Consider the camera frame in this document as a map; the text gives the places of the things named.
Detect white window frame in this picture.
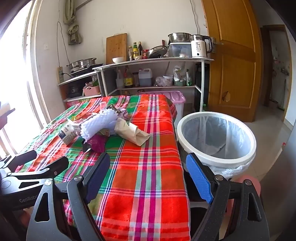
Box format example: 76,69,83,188
0,0,60,160

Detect hanging beige cloth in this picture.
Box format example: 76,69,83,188
63,0,83,45

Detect stainless steel steamer pot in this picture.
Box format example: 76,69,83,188
67,58,97,71

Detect crumpled clear plastic bag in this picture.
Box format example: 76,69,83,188
154,76,167,87

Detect stainless steel bowl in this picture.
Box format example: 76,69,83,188
168,33,191,43

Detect green white food packages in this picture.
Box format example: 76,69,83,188
173,66,192,87

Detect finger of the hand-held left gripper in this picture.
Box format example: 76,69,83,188
1,156,70,193
0,150,38,172

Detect yellow label sauce bottle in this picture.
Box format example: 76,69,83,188
124,66,134,88

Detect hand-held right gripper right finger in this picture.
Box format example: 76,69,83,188
186,152,270,241

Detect clear plastic storage box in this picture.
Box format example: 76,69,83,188
168,42,192,58

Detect white foam fruit net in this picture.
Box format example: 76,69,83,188
80,108,119,141

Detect brown paper bag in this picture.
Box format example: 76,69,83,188
114,118,151,146

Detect pink plastic stool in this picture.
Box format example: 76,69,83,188
228,175,262,209

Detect black small appliance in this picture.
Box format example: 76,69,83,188
67,83,84,98

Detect blue white milk carton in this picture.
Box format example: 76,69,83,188
57,124,78,146

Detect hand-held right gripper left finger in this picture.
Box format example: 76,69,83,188
26,152,111,241

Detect small white kitchen shelf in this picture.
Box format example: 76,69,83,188
58,71,103,109

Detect red green plaid tablecloth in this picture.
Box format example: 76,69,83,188
17,95,191,241

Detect pink lidded storage box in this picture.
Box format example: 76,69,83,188
140,91,186,130

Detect pink woven basket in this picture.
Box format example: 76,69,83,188
83,85,101,96

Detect wooden door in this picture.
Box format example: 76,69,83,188
201,0,264,123

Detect wooden cutting board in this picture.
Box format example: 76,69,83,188
106,33,127,65

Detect purple snack wrapper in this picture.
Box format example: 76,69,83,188
82,134,108,153

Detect black induction cooker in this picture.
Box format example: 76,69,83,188
69,64,103,77

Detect white plastic tub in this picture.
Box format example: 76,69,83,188
162,75,174,87

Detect white plastic bottle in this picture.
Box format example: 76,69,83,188
116,70,125,89

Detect plastic oil jug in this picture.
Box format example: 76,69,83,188
138,68,153,87

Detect white plastic trash bin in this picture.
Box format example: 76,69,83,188
177,112,257,181

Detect large white kitchen shelf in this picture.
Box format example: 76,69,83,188
92,57,214,113

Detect white electric kettle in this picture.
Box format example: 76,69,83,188
191,34,213,59

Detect clear plastic bin liner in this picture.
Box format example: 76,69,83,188
179,115,253,180

